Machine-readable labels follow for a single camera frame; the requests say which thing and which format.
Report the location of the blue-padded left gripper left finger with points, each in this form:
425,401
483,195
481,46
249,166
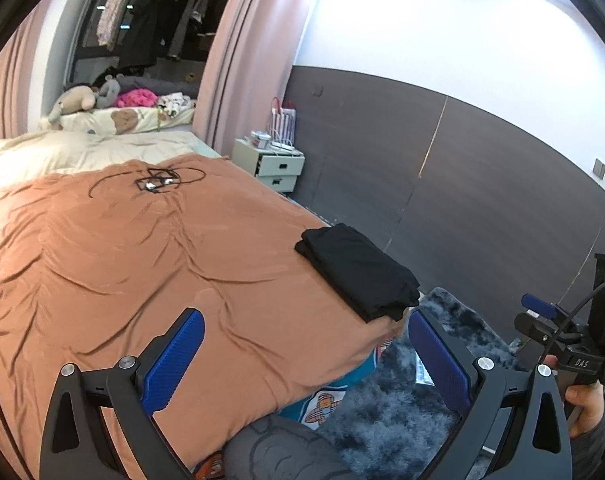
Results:
76,443

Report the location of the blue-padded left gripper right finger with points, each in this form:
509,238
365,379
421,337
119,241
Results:
534,443

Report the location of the person's right hand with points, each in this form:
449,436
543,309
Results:
590,422

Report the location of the dark shaggy rug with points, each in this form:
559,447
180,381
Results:
389,426

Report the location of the orange-brown bed blanket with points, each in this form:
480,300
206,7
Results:
93,267

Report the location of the folded black garment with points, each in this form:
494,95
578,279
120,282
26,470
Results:
373,284

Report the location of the grey patterned trouser leg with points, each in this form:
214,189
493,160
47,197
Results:
277,448

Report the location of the cream bear pillow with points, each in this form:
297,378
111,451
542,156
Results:
114,121

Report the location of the white bedside cabinet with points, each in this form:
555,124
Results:
278,169

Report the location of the beige plush toy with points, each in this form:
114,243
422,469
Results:
76,99

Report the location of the grey plush toy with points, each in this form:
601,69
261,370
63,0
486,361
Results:
107,95

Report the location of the pink plush item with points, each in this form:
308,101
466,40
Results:
137,98

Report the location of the white patterned cloth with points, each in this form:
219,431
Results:
171,105

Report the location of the pink curtain left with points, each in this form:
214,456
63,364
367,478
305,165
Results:
16,65

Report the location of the pink curtain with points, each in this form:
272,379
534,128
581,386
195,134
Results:
16,65
248,66

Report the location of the striped paper bag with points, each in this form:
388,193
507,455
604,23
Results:
282,125

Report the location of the hanging black coat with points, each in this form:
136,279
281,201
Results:
139,48

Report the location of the hanging floral garment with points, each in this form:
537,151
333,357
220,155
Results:
108,26

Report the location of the pink curtain right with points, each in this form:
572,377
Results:
248,66

